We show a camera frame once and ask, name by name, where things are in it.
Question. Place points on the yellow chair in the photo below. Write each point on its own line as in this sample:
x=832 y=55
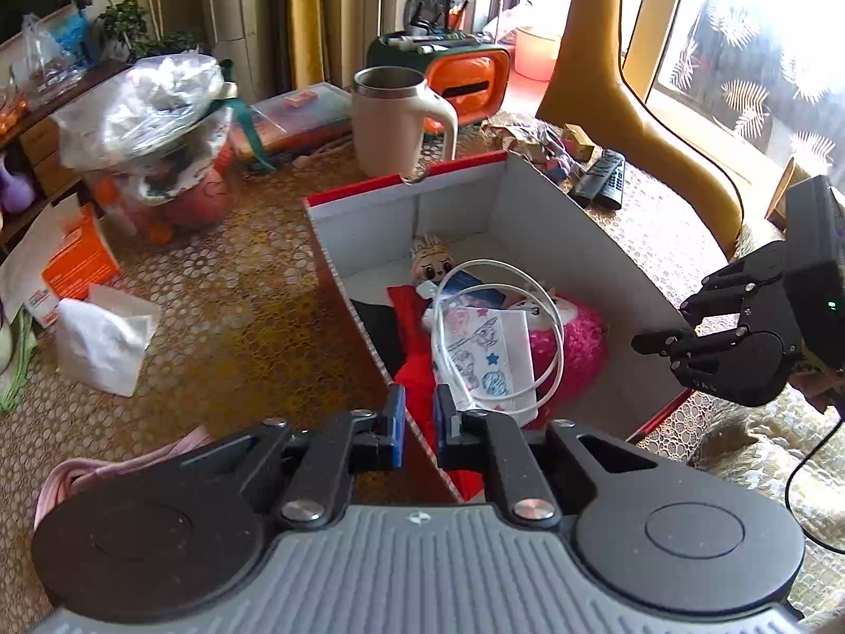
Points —
x=594 y=46

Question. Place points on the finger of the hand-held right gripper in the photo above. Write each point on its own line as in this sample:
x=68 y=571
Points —
x=686 y=342
x=733 y=284

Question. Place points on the purple toy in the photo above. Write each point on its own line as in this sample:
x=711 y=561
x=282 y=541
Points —
x=14 y=188

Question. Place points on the red and white cardboard box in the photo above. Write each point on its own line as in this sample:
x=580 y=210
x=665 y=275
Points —
x=548 y=211

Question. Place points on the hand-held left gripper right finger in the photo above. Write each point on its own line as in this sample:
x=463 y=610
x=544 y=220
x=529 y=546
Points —
x=443 y=436

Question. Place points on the orange tissue box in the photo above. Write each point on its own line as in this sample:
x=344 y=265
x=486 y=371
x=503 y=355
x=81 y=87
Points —
x=79 y=264

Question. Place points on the black remote control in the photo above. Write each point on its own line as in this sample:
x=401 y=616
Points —
x=612 y=178
x=586 y=181

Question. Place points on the pink fluffy plush toy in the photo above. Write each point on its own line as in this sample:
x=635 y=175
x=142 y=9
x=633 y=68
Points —
x=581 y=350

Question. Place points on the leaf print window curtain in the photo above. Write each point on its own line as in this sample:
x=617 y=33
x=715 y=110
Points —
x=759 y=46

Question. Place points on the beige cartoon face pouch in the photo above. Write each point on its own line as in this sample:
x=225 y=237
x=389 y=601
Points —
x=432 y=267

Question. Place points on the dark wooden TV stand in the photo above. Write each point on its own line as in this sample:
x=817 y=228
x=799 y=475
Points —
x=46 y=139

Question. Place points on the crumpled wrapper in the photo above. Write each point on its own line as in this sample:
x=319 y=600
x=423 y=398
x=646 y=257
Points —
x=521 y=135

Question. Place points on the tall green houseplant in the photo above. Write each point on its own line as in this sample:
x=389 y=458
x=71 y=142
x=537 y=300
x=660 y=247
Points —
x=125 y=20

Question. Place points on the plastic bag with blue contents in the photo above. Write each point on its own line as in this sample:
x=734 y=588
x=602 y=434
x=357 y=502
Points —
x=53 y=46

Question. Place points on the white cartoon print pack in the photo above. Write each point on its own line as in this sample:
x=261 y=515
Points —
x=482 y=356

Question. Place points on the orange and green organizer box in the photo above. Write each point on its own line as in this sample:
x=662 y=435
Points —
x=472 y=86

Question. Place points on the green ribbon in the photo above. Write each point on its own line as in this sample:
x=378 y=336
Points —
x=247 y=132

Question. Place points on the green cloth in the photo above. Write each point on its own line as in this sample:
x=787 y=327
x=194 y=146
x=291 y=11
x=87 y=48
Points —
x=16 y=363

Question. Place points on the orange ball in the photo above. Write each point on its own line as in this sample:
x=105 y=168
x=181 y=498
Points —
x=204 y=205

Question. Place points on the small toy figure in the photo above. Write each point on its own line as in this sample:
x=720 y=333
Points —
x=560 y=162

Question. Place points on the pink knit hat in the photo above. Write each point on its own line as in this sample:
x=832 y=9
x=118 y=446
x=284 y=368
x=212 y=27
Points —
x=86 y=475

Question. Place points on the cream mug with steel rim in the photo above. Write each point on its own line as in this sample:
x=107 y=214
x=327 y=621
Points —
x=389 y=132

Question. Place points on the small blue and white box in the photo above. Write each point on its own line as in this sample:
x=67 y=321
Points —
x=485 y=294

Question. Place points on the red cloth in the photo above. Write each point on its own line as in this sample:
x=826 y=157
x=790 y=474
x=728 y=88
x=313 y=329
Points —
x=416 y=370

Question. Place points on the beige standing air conditioner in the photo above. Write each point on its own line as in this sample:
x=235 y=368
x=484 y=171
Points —
x=237 y=0

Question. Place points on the clear plastic storage box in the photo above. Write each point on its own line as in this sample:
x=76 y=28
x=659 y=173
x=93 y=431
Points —
x=297 y=112

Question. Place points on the clear plastic bag bundle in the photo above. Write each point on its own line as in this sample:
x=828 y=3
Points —
x=145 y=105

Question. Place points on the yellow curtain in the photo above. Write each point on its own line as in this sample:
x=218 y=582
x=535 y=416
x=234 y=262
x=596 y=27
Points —
x=310 y=13

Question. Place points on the white tissue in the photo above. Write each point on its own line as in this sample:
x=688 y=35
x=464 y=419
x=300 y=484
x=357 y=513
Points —
x=99 y=343

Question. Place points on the black dotted cloth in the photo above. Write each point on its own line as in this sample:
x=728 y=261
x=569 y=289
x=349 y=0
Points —
x=376 y=330

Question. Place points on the pink bucket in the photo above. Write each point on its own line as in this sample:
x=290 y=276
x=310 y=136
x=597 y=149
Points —
x=536 y=56

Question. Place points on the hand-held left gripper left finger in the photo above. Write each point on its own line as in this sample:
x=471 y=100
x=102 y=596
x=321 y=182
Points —
x=397 y=429

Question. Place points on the small yellow box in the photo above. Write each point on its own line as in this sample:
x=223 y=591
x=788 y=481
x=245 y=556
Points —
x=577 y=142

